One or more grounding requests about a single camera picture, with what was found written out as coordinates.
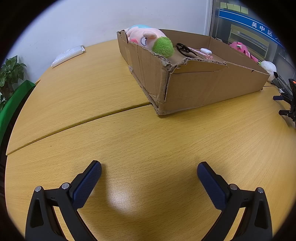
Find brown cardboard box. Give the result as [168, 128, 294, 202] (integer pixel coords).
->
[116, 29, 270, 115]

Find white plastic bag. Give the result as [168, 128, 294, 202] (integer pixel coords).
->
[51, 45, 85, 68]

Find pink and blue plush toy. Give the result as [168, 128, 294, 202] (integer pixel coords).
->
[125, 24, 169, 50]

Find green potted plant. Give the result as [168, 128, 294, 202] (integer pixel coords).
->
[0, 55, 27, 109]

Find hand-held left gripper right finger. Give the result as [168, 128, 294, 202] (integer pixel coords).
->
[197, 162, 273, 241]

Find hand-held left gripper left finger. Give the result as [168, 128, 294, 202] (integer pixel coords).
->
[25, 160, 102, 241]

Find white plush toy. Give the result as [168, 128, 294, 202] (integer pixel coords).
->
[261, 60, 277, 81]

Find blue wall sign band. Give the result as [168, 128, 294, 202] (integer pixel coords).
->
[219, 8, 286, 48]

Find magenta plush toy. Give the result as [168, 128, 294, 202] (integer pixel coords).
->
[229, 41, 259, 63]

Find black glasses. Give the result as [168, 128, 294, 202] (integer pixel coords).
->
[176, 43, 198, 57]

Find pink pen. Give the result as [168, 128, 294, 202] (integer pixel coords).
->
[188, 47, 213, 60]

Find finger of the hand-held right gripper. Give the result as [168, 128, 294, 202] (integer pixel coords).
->
[273, 92, 296, 103]
[279, 108, 296, 123]

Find green fuzzy ball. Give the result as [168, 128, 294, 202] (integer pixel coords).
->
[152, 37, 174, 57]

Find black wire frame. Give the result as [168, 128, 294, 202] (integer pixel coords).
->
[272, 72, 290, 93]

